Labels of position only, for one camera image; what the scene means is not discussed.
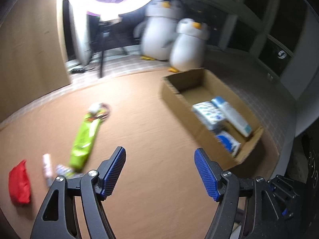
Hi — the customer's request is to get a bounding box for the white eraser block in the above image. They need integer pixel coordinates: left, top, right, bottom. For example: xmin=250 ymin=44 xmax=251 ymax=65
xmin=88 ymin=103 xmax=100 ymax=116

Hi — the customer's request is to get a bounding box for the blue white small packet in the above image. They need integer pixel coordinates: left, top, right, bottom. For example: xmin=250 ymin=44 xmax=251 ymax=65
xmin=216 ymin=131 xmax=241 ymax=157

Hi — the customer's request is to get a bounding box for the small penguin plush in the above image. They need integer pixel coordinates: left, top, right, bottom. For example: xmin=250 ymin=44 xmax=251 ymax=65
xmin=169 ymin=18 xmax=210 ymax=73

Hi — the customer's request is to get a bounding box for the black tripod stand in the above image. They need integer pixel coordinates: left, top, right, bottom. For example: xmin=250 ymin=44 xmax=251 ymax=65
xmin=91 ymin=21 xmax=128 ymax=78

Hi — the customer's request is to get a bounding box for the patterned small case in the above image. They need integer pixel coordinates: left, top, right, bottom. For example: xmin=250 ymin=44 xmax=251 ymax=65
xmin=55 ymin=164 xmax=75 ymax=179

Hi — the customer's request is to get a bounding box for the patterned tissue pack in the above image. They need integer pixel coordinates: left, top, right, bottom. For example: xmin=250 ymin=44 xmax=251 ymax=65
xmin=191 ymin=101 xmax=226 ymax=131

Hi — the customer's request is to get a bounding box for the black power strip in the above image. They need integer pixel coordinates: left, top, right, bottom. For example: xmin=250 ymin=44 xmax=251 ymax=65
xmin=69 ymin=67 xmax=86 ymax=74

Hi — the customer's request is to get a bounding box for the white blue sunscreen bottle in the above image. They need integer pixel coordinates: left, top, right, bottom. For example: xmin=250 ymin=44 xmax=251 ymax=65
xmin=211 ymin=96 xmax=252 ymax=138

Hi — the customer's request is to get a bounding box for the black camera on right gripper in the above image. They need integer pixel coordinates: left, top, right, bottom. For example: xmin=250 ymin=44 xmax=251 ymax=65
xmin=306 ymin=148 xmax=318 ymax=196

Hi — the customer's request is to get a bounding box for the pink small bottle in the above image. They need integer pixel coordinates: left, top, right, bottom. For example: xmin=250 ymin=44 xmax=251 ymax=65
xmin=42 ymin=154 xmax=53 ymax=187

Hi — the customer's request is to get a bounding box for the green tube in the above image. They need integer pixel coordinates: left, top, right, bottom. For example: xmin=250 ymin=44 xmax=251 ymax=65
xmin=69 ymin=113 xmax=101 ymax=171

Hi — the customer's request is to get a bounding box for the cardboard box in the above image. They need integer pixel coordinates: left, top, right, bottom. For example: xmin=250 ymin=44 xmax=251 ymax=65
xmin=161 ymin=69 xmax=263 ymax=169

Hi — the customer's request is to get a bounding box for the light wood cabinet panel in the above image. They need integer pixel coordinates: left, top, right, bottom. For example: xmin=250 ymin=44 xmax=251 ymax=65
xmin=1 ymin=0 xmax=70 ymax=120

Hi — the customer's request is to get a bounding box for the large penguin plush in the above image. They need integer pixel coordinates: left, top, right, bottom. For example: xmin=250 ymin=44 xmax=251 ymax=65
xmin=133 ymin=0 xmax=183 ymax=61

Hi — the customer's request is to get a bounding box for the red pouch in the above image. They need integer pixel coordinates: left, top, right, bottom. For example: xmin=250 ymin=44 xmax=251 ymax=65
xmin=8 ymin=160 xmax=31 ymax=205

